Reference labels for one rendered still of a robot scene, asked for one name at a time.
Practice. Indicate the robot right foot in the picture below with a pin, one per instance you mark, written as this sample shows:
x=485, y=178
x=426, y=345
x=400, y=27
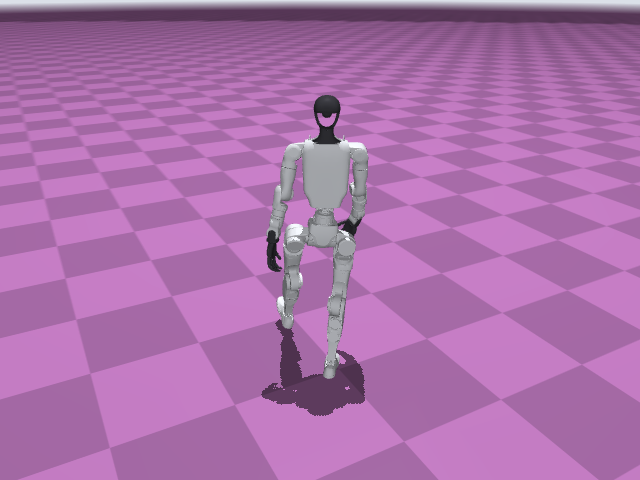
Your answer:
x=329, y=370

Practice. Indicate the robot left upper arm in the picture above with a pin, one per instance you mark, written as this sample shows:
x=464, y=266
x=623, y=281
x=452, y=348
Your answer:
x=288, y=170

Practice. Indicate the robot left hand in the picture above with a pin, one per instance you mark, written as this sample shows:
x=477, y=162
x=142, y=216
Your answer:
x=272, y=252

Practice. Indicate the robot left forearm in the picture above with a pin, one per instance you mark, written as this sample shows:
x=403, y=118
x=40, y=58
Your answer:
x=278, y=213

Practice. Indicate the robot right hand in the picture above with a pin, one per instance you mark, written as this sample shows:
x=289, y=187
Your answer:
x=349, y=227

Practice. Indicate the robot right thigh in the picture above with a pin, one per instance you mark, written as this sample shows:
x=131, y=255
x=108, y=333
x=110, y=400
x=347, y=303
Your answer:
x=343, y=254

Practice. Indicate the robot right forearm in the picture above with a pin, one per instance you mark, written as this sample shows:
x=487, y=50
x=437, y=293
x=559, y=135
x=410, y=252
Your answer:
x=358, y=208

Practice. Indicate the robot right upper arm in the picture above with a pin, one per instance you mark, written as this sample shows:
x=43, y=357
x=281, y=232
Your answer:
x=360, y=168

